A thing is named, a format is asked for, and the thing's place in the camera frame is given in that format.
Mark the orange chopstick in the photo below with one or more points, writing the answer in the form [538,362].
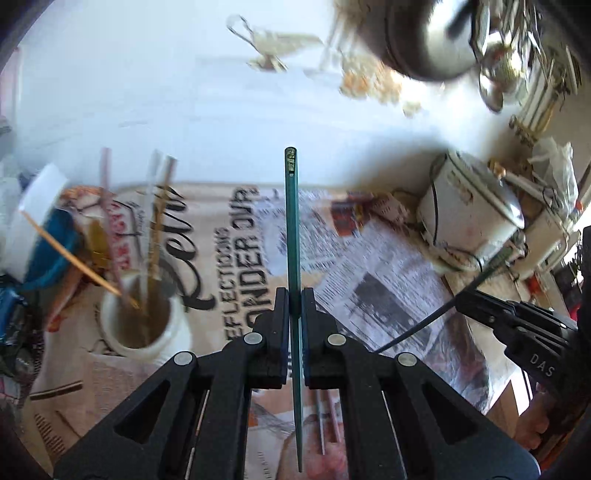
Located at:
[69,258]

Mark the white chopstick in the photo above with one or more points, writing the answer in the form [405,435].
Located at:
[151,207]

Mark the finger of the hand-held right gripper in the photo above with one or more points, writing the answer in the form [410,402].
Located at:
[480,323]
[508,311]

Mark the dark green chopstick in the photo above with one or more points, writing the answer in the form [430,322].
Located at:
[425,323]

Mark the newspaper sheet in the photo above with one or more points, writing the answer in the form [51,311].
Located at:
[378,277]

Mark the teal chopstick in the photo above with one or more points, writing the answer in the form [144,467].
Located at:
[292,230]

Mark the person's right hand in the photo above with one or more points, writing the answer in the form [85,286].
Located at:
[535,427]

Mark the newspaper print tablecloth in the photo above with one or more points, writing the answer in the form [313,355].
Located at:
[221,240]

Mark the white ceramic cup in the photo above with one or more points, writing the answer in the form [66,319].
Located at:
[175,332]

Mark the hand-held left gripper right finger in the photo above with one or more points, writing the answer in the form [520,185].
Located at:
[308,332]

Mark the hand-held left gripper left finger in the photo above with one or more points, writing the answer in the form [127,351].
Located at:
[282,332]

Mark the clear plastic bag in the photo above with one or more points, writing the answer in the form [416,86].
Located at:
[556,170]

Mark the dark metal pot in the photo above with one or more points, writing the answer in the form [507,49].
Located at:
[429,41]

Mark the white rice cooker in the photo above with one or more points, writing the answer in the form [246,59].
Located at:
[466,207]

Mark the blue bowl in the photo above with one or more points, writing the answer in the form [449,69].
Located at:
[55,240]

